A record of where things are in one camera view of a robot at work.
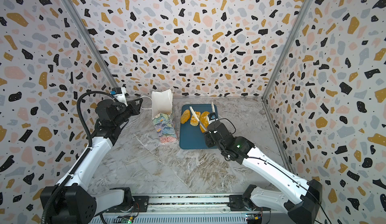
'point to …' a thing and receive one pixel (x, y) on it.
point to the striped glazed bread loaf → (194, 121)
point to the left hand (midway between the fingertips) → (141, 96)
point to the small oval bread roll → (185, 116)
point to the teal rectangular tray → (191, 137)
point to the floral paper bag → (163, 115)
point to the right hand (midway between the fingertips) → (207, 129)
